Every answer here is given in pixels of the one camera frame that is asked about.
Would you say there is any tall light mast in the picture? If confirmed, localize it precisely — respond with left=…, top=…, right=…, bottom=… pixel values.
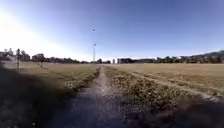
left=92, top=43, right=98, bottom=64

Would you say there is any grey gravel path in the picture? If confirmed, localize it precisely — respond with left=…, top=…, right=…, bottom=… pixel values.
left=49, top=65, right=134, bottom=128

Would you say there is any weedy grass strip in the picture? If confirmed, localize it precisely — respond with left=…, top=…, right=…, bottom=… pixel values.
left=103, top=65, right=224, bottom=128

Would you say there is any dry grass field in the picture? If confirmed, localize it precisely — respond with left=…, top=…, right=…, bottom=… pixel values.
left=109, top=63, right=224, bottom=98
left=0, top=61, right=101, bottom=128

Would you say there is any pale gravel track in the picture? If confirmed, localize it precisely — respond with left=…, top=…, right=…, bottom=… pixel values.
left=133, top=71, right=224, bottom=104

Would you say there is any post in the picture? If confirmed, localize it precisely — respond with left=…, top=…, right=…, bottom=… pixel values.
left=16, top=48, right=21, bottom=70

